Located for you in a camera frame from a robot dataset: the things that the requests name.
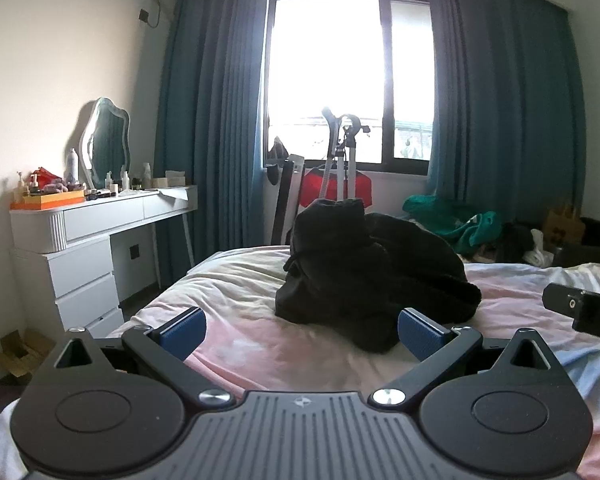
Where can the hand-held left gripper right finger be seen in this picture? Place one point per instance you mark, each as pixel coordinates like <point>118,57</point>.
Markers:
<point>420,332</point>

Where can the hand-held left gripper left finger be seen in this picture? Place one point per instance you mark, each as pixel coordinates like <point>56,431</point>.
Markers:
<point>182,335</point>

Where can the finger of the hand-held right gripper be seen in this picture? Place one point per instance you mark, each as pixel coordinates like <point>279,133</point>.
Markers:
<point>562,302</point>

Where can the black fleece garment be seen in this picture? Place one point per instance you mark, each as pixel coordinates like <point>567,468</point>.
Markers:
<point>375,270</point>

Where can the white cloth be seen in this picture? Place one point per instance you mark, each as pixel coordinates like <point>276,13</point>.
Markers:
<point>539,250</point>

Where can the brown paper bag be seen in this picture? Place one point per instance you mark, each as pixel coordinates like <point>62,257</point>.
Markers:
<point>562,227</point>

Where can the green garment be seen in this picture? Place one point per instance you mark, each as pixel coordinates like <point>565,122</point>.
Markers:
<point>455,222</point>

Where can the white dressing table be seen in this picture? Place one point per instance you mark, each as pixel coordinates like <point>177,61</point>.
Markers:
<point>87,255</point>

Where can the beige tissue box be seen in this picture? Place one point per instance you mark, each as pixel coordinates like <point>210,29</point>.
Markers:
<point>169,181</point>

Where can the cardboard box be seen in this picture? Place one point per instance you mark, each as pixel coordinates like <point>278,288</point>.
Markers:
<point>22,355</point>

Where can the small white bottle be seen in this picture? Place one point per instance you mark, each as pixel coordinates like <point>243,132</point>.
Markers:
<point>146,176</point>

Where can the black folding stand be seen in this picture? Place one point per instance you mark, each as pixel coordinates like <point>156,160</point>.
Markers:
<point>286,200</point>

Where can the red cloth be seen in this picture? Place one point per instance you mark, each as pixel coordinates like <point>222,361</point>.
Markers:
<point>314,190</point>

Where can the silver tripod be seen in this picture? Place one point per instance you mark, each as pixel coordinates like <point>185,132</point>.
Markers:
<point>345,160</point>

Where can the orange tray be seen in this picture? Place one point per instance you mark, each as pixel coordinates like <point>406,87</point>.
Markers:
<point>45,201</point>

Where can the white spray bottle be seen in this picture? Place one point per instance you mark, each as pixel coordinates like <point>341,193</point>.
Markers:
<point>72,167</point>

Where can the dark hanging cloth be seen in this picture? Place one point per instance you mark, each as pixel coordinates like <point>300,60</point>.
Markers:
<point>278,157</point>

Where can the wavy white framed mirror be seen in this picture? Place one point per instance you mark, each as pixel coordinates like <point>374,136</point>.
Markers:
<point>107,147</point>

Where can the teal curtain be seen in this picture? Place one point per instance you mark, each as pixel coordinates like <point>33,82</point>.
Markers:
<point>215,125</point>
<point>505,100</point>

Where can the dark framed window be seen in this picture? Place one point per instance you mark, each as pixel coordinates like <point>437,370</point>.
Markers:
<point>330,70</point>

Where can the air conditioner power socket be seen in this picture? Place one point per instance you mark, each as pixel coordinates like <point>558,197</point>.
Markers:
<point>143,15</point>

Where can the black wall socket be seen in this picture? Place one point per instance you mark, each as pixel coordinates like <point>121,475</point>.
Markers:
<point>134,251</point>

